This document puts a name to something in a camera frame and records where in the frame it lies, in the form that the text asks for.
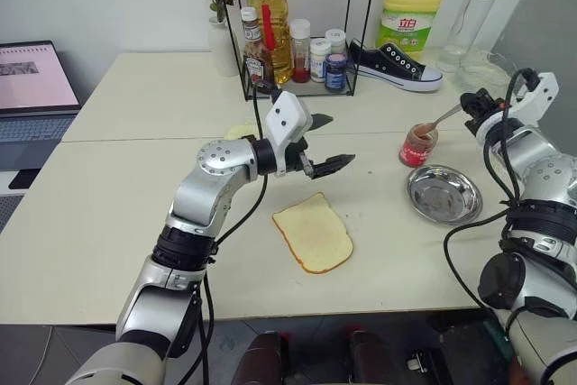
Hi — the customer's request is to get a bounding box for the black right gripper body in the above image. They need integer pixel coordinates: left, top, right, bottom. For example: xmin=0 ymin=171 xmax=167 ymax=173
xmin=471 ymin=88 xmax=507 ymax=133

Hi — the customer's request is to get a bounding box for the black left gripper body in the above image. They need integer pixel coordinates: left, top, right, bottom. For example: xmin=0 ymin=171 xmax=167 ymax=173
xmin=285 ymin=134 xmax=316 ymax=179

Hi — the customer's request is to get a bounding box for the metal spoon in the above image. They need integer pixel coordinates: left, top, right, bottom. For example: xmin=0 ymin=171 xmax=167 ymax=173
xmin=417 ymin=103 xmax=465 ymax=139

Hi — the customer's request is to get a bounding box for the red jam jar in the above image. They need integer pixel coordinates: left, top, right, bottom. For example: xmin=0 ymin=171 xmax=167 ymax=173
xmin=398 ymin=123 xmax=440 ymax=170

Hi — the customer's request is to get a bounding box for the pale yellow bread piece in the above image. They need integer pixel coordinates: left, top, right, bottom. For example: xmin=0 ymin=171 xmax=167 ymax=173
xmin=224 ymin=122 xmax=261 ymax=142

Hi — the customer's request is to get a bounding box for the toast bread slice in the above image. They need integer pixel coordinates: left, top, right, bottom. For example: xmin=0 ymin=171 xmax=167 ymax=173
xmin=270 ymin=191 xmax=355 ymax=276

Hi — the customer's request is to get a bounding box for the clear glass bowl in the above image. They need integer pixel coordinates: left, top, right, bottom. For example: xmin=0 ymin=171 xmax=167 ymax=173
xmin=458 ymin=48 xmax=520 ymax=90

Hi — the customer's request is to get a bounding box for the dark blue jar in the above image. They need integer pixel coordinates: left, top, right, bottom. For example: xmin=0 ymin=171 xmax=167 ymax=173
xmin=324 ymin=52 xmax=348 ymax=92

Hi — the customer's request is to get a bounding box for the white plastic jar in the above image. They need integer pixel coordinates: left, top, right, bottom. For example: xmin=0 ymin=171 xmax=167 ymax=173
xmin=308 ymin=37 xmax=333 ymax=85

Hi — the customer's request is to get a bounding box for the spice jar with red contents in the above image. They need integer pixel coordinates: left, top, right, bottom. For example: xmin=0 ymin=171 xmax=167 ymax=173
xmin=288 ymin=18 xmax=314 ymax=85

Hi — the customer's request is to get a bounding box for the clear bottle with green lid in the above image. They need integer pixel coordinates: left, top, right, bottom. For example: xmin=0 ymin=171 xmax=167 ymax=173
xmin=438 ymin=0 xmax=507 ymax=74

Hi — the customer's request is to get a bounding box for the round steel dish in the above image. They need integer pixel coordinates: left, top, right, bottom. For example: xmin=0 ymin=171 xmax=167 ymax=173
xmin=405 ymin=165 xmax=484 ymax=225

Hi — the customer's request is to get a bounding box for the small white lidded jar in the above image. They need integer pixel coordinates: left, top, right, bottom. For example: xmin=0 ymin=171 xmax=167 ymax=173
xmin=324 ymin=28 xmax=348 ymax=56

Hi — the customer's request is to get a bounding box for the black canvas sneaker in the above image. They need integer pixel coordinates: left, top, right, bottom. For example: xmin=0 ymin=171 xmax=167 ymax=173
xmin=347 ymin=38 xmax=444 ymax=93

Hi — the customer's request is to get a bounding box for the yellow dish soap bottle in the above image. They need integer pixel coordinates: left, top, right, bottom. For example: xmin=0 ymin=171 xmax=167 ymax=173
xmin=375 ymin=0 xmax=448 ymax=64

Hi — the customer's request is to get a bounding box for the ketchup bottle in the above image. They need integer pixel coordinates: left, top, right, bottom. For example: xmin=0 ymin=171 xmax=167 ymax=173
xmin=240 ymin=6 xmax=277 ymax=87

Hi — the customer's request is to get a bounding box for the cooking oil bottle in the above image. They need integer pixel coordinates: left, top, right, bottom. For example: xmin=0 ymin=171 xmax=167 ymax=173
xmin=246 ymin=0 xmax=295 ymax=86

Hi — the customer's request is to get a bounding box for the dark rounded shape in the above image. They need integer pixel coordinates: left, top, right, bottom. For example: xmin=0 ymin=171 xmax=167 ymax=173
xmin=235 ymin=330 xmax=290 ymax=385
xmin=345 ymin=325 xmax=398 ymax=385

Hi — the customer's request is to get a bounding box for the black flat pad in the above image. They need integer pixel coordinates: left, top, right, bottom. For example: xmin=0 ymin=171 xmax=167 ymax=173
xmin=8 ymin=169 xmax=42 ymax=191

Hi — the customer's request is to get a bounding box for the open laptop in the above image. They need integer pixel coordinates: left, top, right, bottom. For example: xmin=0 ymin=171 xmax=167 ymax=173
xmin=0 ymin=40 xmax=83 ymax=174

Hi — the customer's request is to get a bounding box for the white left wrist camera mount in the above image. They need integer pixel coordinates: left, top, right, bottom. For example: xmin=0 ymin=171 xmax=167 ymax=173
xmin=264 ymin=90 xmax=313 ymax=179

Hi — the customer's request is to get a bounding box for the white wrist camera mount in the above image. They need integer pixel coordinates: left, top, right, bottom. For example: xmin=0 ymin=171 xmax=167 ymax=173
xmin=264 ymin=90 xmax=313 ymax=179
xmin=512 ymin=70 xmax=561 ymax=128

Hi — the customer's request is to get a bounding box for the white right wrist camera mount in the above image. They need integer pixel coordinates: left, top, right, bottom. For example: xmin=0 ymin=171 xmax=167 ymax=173
xmin=512 ymin=70 xmax=561 ymax=128

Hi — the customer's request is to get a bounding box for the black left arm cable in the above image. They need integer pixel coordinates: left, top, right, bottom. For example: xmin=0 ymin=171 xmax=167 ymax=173
xmin=201 ymin=80 xmax=283 ymax=385

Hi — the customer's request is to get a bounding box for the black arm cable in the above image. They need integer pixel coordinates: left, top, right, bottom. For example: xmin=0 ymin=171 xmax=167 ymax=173
xmin=443 ymin=68 xmax=542 ymax=314
xmin=201 ymin=80 xmax=283 ymax=385

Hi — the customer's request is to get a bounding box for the black wire shelf rack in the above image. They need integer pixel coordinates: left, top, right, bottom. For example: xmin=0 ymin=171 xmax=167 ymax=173
xmin=211 ymin=0 xmax=378 ymax=103

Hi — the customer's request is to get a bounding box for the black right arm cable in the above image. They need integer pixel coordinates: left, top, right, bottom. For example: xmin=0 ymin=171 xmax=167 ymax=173
xmin=443 ymin=68 xmax=542 ymax=314

